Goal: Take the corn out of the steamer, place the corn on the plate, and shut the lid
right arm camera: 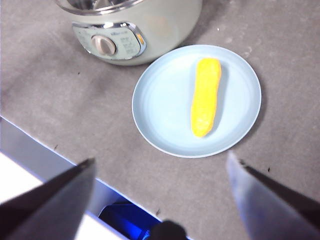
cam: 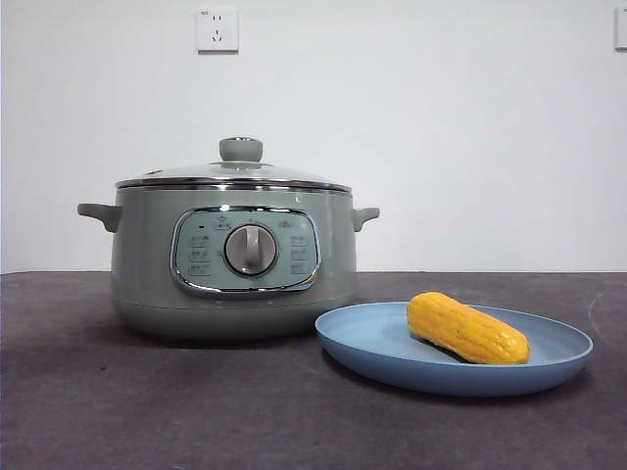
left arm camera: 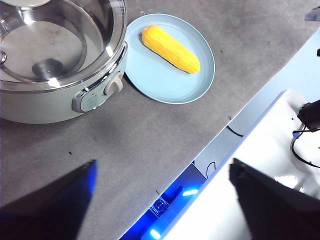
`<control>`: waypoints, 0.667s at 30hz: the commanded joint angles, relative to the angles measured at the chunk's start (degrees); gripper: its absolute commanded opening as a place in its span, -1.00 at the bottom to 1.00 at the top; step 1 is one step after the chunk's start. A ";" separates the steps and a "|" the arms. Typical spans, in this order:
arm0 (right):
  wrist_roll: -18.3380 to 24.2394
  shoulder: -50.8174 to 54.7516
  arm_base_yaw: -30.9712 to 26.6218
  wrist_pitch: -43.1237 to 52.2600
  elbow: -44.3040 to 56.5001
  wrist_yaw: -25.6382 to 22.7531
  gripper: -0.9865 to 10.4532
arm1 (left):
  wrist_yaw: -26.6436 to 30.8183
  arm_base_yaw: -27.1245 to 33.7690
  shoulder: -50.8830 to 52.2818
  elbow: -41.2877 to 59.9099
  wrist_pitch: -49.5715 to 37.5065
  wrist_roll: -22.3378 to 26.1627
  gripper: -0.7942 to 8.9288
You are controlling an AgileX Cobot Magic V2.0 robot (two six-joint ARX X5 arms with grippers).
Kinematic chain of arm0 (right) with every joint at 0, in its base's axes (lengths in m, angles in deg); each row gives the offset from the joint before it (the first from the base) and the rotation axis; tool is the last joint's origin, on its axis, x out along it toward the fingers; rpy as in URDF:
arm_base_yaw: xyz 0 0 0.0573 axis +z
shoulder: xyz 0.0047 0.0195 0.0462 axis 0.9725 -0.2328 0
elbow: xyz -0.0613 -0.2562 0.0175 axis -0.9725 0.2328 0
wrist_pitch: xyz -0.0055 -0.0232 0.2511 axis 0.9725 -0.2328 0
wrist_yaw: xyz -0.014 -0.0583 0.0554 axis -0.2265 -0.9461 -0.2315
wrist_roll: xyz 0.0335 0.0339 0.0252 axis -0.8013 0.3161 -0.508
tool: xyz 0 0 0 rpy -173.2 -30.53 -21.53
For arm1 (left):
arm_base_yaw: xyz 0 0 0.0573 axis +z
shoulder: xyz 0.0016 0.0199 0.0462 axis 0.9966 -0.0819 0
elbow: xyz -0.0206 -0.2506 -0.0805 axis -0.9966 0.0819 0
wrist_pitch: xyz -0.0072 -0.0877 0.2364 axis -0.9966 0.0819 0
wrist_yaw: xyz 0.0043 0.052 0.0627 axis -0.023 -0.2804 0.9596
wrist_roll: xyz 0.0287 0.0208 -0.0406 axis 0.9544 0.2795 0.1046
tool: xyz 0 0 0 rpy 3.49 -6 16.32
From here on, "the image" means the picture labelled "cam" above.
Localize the white blank wall plate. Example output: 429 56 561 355
614 6 627 52

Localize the yellow corn cob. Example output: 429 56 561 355
407 291 532 366

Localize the pale green electric steamer pot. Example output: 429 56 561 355
76 183 381 343

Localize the glass lid with green knob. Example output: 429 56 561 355
116 137 351 193

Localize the white five-hole wall socket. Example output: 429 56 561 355
196 8 240 54

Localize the blue round plate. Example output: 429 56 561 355
314 301 595 398

